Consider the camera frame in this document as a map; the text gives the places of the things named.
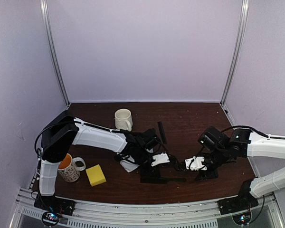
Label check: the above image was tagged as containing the right aluminium corner post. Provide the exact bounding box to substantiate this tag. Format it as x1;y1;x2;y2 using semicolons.
220;0;249;107

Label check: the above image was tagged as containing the aluminium corner post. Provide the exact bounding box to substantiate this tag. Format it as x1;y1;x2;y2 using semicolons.
220;0;249;107
40;0;71;108

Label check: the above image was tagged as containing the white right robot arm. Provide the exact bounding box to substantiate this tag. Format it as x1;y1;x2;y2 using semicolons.
176;125;285;210

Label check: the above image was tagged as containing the yellow sponge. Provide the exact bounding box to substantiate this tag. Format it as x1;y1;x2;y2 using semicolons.
85;164;106;187

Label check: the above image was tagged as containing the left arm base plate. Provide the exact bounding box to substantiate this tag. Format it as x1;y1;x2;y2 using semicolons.
34;195;76;216

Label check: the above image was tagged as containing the black handled comb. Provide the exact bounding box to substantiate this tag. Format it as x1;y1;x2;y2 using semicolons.
140;177;187;184

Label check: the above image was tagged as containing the cream ceramic mug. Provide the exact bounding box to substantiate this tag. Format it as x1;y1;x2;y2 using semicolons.
114;108;133;132

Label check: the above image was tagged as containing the left aluminium corner post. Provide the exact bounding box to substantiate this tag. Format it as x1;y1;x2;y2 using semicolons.
40;0;71;108

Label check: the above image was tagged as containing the patterned mug orange inside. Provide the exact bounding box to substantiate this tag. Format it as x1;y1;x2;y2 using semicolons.
58;153;86;183

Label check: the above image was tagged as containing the white paper bag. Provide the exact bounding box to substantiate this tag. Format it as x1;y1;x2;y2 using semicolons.
120;160;139;172

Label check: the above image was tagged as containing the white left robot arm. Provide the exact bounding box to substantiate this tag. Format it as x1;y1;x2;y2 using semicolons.
34;111;179;211

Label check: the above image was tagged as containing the black straight comb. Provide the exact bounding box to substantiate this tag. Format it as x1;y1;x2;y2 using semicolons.
157;121;167;144

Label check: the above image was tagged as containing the aluminium front rail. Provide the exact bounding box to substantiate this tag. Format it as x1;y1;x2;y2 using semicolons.
7;188;285;228

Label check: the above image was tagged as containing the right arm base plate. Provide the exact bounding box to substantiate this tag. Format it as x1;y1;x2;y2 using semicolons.
218;196;259;215

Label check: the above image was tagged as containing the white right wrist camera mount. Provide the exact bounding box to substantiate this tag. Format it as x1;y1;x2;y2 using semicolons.
185;156;208;171

